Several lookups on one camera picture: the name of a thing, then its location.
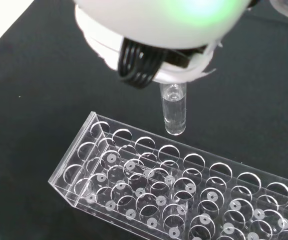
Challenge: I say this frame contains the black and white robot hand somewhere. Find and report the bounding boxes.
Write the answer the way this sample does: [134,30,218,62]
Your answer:
[74,0,257,90]

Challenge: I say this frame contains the clear acrylic test tube rack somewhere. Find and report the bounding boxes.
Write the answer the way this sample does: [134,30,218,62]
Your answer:
[48,111,288,240]

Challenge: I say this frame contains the clear glass vessel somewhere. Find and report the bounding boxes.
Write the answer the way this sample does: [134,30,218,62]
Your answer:
[268,0,288,18]

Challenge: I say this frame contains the black bench cloth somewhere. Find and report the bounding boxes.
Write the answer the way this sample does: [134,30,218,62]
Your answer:
[0,0,288,240]

